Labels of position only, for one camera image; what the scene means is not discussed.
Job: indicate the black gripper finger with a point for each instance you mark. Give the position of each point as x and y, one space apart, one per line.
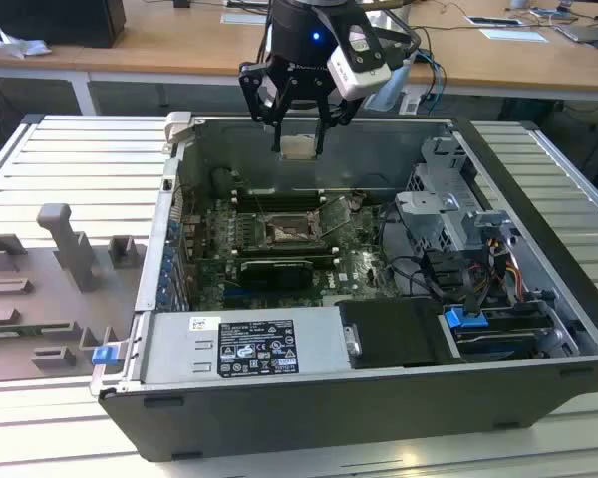
259 89
329 114

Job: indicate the small silver CPU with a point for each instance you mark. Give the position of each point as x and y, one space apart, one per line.
298 147

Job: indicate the black RAM slot bank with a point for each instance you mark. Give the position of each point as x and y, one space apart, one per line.
279 200
284 251

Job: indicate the CPU socket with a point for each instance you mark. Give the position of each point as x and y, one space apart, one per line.
284 231

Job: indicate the pale grey case latch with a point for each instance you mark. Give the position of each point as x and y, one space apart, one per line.
178 127

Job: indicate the grey metal disk bay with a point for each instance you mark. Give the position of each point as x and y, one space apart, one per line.
428 214

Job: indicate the green motherboard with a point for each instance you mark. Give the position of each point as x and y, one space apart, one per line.
364 269

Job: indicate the black graphics card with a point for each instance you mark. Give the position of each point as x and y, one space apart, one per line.
274 274

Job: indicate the white paper sheet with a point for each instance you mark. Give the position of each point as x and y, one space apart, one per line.
514 35

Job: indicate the black box on desk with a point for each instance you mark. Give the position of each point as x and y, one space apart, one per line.
55 20

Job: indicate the black plastic shroud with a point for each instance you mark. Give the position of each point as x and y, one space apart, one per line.
393 333

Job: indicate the crumpled white paper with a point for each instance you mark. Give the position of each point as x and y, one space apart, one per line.
22 45

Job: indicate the hard disk in blue carrier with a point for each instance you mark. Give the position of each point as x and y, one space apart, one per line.
466 318

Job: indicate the grey laptop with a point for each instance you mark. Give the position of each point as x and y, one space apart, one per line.
585 32

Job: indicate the silver power supply with label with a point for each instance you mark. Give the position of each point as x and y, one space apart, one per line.
179 348

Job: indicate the open black PC case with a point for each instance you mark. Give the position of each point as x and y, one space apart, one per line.
329 413

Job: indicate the blue plastic case tab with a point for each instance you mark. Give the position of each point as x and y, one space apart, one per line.
104 356

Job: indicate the grey parts rack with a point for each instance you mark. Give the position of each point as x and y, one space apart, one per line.
40 309

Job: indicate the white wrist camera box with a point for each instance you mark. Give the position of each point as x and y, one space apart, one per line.
359 70

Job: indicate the wooden desk white frame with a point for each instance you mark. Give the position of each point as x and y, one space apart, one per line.
503 65
169 50

